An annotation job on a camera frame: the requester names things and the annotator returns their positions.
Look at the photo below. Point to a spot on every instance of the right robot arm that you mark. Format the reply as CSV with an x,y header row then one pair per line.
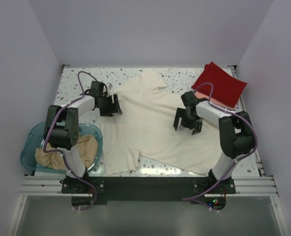
x,y
237,137

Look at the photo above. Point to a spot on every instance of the folded pink t-shirt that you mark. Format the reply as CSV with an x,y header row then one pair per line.
x,y
216,102

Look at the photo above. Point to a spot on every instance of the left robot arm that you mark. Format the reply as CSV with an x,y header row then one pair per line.
x,y
61,131

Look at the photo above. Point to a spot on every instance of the cream white t-shirt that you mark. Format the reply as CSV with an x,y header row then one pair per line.
x,y
145,128

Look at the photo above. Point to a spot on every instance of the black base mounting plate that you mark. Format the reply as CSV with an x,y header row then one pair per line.
x,y
101,190

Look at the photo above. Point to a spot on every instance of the teal plastic basket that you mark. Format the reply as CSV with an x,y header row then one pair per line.
x,y
35,140

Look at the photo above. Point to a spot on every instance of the aluminium frame rail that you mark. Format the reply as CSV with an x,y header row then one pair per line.
x,y
41,186

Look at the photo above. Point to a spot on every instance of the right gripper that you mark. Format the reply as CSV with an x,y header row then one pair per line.
x,y
196,126

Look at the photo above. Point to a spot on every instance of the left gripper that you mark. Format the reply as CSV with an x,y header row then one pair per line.
x,y
113,108

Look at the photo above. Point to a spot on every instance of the tan t-shirt in basket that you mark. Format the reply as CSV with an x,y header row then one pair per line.
x,y
87,149

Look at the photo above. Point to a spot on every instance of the folded red t-shirt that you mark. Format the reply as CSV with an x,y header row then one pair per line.
x,y
224,87

